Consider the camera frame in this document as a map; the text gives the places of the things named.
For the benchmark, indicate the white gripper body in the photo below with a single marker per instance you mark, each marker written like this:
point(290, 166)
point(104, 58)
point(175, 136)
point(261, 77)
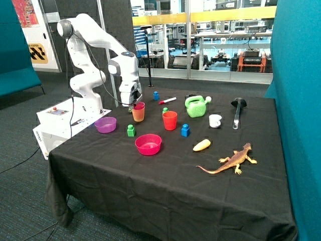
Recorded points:
point(129, 92)

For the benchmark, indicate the magenta plastic cup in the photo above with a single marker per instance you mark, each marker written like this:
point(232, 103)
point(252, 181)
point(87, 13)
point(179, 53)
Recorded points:
point(139, 105)

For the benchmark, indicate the red plastic cup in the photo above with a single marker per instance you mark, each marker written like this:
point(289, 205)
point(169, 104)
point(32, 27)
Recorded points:
point(170, 120)

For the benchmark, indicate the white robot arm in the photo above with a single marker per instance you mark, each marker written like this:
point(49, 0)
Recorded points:
point(82, 31)

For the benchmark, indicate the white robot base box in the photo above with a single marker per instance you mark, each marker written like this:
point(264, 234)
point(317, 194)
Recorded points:
point(55, 122)

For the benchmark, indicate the yellow plastic cup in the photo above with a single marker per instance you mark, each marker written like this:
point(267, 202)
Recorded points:
point(138, 114)

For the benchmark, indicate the blue toy block back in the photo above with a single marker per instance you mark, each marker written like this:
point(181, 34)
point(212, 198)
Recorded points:
point(155, 95)

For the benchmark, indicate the blue toy block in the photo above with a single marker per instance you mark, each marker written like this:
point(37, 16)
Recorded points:
point(185, 130)
point(155, 95)

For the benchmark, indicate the red whiteboard marker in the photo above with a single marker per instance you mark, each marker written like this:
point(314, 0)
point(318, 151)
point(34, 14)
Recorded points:
point(167, 100)

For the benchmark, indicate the green toy block front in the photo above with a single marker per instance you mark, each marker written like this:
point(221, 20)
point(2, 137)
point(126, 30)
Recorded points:
point(131, 132)

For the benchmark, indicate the purple plastic bowl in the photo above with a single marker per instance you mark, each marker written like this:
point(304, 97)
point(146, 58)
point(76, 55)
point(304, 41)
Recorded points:
point(106, 124)

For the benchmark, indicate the pink plastic bowl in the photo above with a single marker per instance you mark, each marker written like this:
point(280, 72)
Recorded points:
point(148, 144)

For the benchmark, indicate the black marker on base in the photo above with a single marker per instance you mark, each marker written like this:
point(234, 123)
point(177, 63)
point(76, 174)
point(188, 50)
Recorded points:
point(77, 122)

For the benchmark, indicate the blue toy block front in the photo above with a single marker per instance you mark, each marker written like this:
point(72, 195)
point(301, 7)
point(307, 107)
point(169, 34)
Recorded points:
point(185, 130)

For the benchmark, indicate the green toy watering can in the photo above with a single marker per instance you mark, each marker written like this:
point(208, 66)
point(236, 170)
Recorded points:
point(196, 105)

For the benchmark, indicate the black stand pole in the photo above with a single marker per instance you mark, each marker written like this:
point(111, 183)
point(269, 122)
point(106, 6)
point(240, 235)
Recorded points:
point(145, 28)

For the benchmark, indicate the white plastic mug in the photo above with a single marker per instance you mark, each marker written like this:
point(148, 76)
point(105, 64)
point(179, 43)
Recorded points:
point(215, 120)

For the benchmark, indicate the black tablecloth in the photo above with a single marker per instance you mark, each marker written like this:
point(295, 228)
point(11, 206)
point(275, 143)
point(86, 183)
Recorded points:
point(166, 195)

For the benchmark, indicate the yellow toy corn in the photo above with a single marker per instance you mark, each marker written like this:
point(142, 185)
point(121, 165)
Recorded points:
point(202, 145)

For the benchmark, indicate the black yellow sign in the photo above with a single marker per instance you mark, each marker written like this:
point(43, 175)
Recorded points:
point(38, 53)

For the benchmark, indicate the black ladle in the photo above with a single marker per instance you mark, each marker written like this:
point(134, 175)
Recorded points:
point(239, 103)

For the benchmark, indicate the teal sofa left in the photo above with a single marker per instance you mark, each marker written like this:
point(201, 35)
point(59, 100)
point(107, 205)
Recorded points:
point(17, 72)

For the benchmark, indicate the orange toy lizard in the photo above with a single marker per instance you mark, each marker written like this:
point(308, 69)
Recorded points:
point(238, 158)

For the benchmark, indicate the teal partition right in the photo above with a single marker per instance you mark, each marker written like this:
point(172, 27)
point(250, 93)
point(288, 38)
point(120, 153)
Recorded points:
point(295, 49)

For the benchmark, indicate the red wall poster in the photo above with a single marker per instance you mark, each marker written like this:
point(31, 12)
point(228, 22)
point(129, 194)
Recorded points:
point(26, 13)

